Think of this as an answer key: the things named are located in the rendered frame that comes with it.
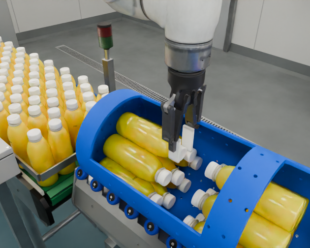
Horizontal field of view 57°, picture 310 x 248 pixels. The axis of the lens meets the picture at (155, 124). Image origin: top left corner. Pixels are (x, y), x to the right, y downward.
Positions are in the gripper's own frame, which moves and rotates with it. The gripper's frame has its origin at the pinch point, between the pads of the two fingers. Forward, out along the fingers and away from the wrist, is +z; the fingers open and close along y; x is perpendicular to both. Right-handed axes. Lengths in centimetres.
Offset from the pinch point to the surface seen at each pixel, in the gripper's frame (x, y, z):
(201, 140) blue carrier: 2.2, 13.7, 8.1
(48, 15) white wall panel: 435, 216, 87
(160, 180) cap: 0.6, -6.9, 7.1
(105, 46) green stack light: 67, 34, 1
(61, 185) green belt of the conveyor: 37.1, -14.7, 28.6
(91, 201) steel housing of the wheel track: 24.3, -12.1, 29.2
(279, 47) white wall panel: 86, 338, 91
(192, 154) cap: -0.2, 5.3, 6.6
